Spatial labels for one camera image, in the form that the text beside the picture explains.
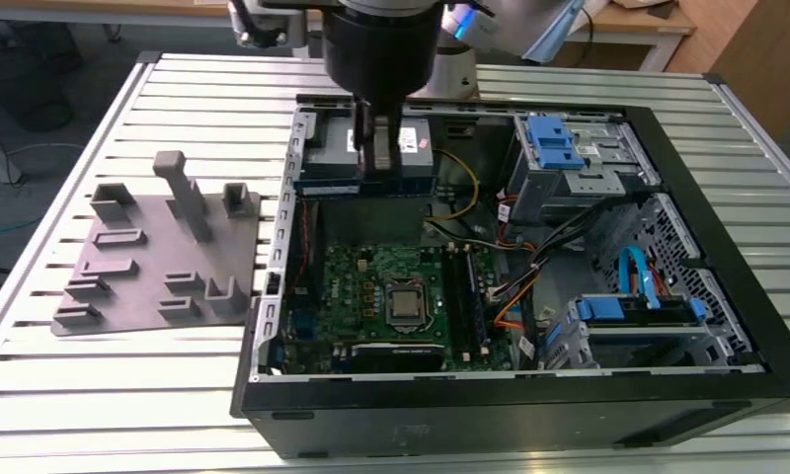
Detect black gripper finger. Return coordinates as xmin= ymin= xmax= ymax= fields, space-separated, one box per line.
xmin=373 ymin=101 xmax=404 ymax=173
xmin=353 ymin=98 xmax=377 ymax=175

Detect green RAM stick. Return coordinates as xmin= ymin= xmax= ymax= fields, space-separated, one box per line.
xmin=293 ymin=178 xmax=436 ymax=199

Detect black RAM slot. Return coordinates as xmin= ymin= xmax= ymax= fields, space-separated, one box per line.
xmin=444 ymin=244 xmax=476 ymax=361

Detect installed RAM stick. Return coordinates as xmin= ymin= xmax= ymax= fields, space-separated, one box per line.
xmin=464 ymin=249 xmax=493 ymax=350

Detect grey power supply unit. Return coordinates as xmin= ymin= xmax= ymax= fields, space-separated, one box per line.
xmin=301 ymin=116 xmax=434 ymax=243

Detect tall blue disk carrier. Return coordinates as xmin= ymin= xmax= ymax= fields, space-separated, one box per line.
xmin=524 ymin=114 xmax=582 ymax=170

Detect pale blue teach pendant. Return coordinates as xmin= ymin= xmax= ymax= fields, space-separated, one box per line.
xmin=522 ymin=0 xmax=588 ymax=63

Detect green motherboard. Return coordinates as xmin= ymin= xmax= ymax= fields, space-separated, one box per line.
xmin=280 ymin=241 xmax=532 ymax=374

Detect grey metal drive cage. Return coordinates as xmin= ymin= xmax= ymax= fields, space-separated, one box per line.
xmin=506 ymin=113 xmax=664 ymax=223

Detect silver CPU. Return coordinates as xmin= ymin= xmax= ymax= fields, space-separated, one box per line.
xmin=389 ymin=289 xmax=429 ymax=317

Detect long wooden desk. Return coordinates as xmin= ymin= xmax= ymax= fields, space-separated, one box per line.
xmin=0 ymin=0 xmax=324 ymax=58

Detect CPU socket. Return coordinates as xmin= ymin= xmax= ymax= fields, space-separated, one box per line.
xmin=384 ymin=277 xmax=440 ymax=333

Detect grey parts rack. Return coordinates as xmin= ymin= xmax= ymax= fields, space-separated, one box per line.
xmin=50 ymin=150 xmax=269 ymax=338

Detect black graphics card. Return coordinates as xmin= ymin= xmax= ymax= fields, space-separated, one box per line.
xmin=332 ymin=342 xmax=448 ymax=374

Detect wide blue disk carrier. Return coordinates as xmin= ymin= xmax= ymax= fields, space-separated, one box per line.
xmin=577 ymin=293 xmax=708 ymax=328

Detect grey metal disk bay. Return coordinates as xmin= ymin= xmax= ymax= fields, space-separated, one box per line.
xmin=538 ymin=295 xmax=745 ymax=371

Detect black PC case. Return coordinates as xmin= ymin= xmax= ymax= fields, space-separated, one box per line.
xmin=229 ymin=93 xmax=790 ymax=460

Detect brown wooden cabinet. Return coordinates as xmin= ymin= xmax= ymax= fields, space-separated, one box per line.
xmin=668 ymin=0 xmax=790 ymax=149

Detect yellow wire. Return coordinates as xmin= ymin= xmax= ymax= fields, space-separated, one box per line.
xmin=430 ymin=147 xmax=482 ymax=222

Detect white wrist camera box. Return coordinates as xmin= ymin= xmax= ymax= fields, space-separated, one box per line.
xmin=226 ymin=0 xmax=308 ymax=49

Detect black wire bundle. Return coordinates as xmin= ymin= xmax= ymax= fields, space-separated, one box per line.
xmin=490 ymin=195 xmax=650 ymax=297

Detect wooden desk white frame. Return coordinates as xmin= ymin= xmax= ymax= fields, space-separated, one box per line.
xmin=552 ymin=0 xmax=698 ymax=74

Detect orange wire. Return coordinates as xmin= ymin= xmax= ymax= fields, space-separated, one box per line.
xmin=492 ymin=288 xmax=534 ymax=331

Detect blue flat wire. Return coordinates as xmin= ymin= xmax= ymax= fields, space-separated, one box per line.
xmin=618 ymin=245 xmax=664 ymax=311

